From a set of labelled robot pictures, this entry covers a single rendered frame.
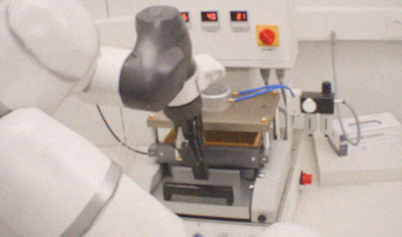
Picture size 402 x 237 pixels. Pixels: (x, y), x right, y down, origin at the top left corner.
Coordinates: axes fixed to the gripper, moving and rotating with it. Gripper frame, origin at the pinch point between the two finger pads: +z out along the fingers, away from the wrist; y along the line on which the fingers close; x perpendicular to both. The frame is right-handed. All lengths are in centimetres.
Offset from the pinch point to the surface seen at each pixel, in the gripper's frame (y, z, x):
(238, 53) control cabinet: -32.5, -4.0, 2.6
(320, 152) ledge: -43, 42, 21
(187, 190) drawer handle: 4.3, 2.9, -2.0
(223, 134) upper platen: -11.7, 2.5, 2.2
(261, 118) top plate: -10.8, -3.8, 11.6
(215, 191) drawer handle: 4.2, 2.7, 4.0
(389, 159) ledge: -40, 41, 44
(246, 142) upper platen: -8.9, 1.5, 8.1
